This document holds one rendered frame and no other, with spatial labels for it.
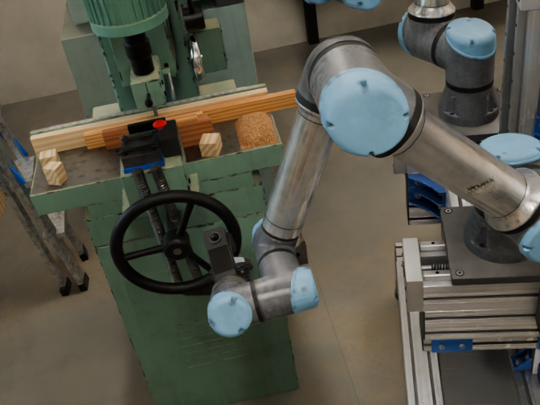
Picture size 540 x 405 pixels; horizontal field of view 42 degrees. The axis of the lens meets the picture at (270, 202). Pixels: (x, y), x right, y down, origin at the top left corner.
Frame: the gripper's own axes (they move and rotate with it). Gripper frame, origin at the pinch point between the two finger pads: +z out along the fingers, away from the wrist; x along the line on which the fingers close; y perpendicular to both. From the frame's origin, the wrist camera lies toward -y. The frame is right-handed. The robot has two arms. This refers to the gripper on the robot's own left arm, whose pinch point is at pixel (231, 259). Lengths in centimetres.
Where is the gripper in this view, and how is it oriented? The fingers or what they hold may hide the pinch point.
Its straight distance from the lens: 154.5
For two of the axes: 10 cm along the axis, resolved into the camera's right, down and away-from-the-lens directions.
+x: 9.7, -2.6, -0.2
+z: -0.2, -1.5, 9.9
